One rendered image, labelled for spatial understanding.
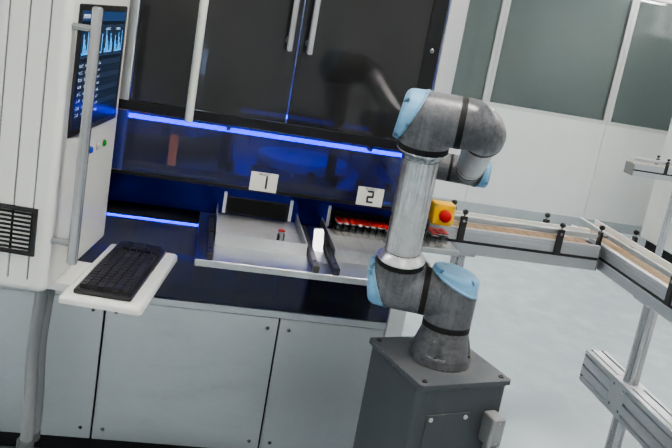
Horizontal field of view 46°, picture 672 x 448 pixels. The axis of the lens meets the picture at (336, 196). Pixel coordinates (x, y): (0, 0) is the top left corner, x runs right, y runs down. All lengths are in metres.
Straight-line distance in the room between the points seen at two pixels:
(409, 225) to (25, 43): 0.94
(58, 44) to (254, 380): 1.32
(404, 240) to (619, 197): 6.41
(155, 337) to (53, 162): 0.89
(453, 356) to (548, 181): 5.96
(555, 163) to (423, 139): 6.09
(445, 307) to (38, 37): 1.10
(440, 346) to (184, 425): 1.13
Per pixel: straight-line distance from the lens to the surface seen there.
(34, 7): 1.88
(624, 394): 2.81
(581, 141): 7.83
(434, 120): 1.69
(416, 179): 1.75
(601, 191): 8.04
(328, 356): 2.66
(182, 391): 2.69
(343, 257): 2.24
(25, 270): 1.99
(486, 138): 1.72
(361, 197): 2.49
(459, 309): 1.87
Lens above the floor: 1.54
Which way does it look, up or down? 12 degrees down
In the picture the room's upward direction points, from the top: 10 degrees clockwise
